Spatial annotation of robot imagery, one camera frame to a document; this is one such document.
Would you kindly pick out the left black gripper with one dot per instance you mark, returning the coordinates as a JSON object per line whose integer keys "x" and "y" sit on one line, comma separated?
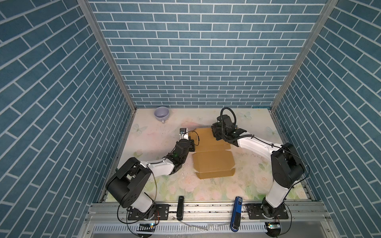
{"x": 191, "y": 145}

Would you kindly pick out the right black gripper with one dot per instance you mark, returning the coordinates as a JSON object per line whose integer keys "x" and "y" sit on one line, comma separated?
{"x": 214, "y": 126}

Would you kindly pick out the brown cardboard paper box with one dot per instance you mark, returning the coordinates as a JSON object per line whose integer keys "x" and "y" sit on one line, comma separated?
{"x": 212, "y": 158}

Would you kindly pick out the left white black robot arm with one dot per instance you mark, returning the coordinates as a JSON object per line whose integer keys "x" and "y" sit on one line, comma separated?
{"x": 128, "y": 182}

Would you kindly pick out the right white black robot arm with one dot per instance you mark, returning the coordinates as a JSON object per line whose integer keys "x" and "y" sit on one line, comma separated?
{"x": 286, "y": 165}

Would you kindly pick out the lavender ceramic cup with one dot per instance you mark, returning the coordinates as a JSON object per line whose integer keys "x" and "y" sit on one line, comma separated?
{"x": 162, "y": 114}

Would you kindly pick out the black marker pen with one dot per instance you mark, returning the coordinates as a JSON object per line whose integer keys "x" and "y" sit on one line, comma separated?
{"x": 180, "y": 208}

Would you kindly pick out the blue black stapler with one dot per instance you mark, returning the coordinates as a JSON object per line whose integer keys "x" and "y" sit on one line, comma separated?
{"x": 236, "y": 215}

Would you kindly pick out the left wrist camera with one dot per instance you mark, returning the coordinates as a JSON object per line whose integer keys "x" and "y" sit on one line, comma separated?
{"x": 183, "y": 133}

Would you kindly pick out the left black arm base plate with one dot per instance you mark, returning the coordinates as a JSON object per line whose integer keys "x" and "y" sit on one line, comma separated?
{"x": 161, "y": 210}

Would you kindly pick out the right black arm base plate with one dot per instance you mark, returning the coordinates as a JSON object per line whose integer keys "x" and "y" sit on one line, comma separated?
{"x": 259, "y": 211}

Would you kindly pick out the aluminium front rail frame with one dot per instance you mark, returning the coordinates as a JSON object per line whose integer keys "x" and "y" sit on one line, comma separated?
{"x": 305, "y": 219}

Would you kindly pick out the right aluminium corner post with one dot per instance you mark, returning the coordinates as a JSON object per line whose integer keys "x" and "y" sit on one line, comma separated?
{"x": 316, "y": 29}

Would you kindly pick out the aluminium corner post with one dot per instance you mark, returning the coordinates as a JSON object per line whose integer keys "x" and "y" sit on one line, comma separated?
{"x": 316, "y": 29}
{"x": 91, "y": 19}

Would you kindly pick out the left aluminium corner post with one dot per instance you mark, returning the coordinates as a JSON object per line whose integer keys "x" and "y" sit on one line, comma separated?
{"x": 91, "y": 19}

